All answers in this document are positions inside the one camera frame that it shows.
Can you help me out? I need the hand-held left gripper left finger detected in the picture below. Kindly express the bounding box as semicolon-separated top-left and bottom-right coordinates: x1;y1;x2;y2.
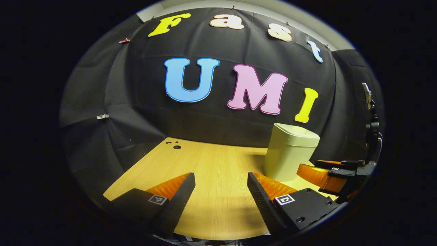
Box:
102;172;196;236

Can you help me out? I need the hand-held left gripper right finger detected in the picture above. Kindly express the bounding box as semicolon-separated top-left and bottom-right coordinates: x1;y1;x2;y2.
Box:
247;172;340;236

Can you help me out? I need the green desktop garbage bin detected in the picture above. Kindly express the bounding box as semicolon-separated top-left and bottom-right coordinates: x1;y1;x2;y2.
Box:
263;123;321;182

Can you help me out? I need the wooden desktop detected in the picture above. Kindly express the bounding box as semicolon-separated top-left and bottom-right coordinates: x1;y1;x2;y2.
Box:
103;137;342;241

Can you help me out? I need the black backdrop cloth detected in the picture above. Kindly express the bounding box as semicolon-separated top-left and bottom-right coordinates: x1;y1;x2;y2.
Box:
58;7;386;205

